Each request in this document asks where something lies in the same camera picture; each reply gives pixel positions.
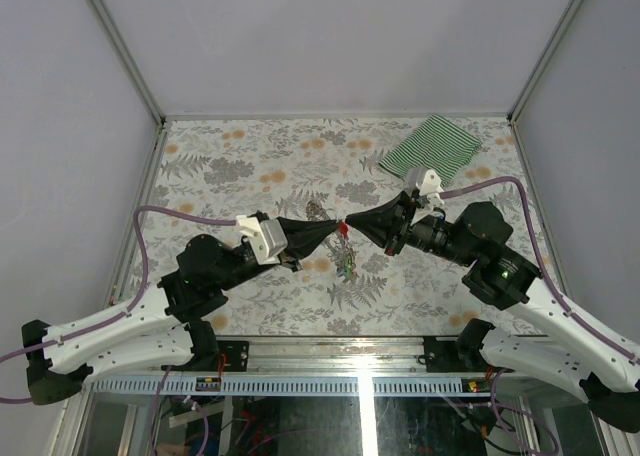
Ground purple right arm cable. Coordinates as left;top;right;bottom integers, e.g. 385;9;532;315
439;176;640;365

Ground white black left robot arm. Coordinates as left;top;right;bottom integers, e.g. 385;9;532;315
22;213;340;405

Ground green white striped cloth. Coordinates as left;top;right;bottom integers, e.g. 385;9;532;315
379;115;482;187

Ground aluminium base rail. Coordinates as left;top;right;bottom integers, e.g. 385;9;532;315
114;333;614;395

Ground key with red tag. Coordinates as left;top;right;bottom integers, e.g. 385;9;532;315
339;221;349;241

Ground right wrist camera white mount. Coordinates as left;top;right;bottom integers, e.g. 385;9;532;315
404;167;443;208

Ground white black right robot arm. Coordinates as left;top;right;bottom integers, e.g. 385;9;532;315
346;193;639;433

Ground metal key organizer ring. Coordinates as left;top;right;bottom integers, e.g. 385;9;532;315
303;199;364;282

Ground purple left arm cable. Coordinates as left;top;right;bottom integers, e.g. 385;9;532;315
0;205;241;405

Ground floral tablecloth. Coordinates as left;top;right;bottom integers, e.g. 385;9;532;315
121;118;533;336

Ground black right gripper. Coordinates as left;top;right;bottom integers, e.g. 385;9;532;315
346;189;476;267

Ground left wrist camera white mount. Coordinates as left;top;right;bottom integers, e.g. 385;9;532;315
235;215;288;265

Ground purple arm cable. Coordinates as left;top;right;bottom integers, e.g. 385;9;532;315
439;176;640;365
0;205;241;405

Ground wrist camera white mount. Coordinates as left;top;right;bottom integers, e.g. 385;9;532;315
404;167;443;208
235;215;288;265

